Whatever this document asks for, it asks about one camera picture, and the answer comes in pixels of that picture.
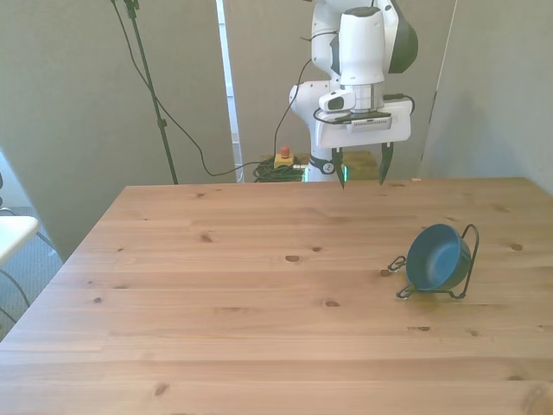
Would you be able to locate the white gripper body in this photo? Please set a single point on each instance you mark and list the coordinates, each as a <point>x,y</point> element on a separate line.
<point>399,123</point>

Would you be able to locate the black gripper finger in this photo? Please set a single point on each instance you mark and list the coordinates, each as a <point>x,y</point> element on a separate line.
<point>385,166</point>
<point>338,166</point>

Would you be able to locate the blue ceramic bowl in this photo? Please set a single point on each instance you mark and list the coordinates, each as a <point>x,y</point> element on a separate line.
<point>436,259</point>

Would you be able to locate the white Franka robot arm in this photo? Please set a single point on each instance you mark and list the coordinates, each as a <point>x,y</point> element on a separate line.
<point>360,47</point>

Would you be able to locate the yellow emergency stop box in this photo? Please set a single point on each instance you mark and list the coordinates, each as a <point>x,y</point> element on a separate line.
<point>284,159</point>

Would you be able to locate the white vertical divider strip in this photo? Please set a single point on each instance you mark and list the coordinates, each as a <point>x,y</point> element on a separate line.
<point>229,86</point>

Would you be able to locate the white chair seat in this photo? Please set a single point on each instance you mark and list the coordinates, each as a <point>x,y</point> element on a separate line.
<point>15,235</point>

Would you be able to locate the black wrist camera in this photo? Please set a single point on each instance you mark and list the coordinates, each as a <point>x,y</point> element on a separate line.
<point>367,122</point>

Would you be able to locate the black camera stand pole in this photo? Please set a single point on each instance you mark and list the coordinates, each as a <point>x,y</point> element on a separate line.
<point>149,78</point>

